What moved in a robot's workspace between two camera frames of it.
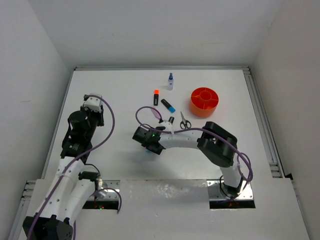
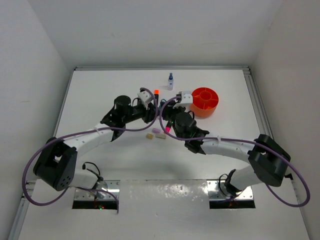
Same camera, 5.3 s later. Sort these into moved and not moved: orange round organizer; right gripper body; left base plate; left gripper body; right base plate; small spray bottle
Moved: right gripper body; left gripper body
Not moved: right base plate; orange round organizer; small spray bottle; left base plate
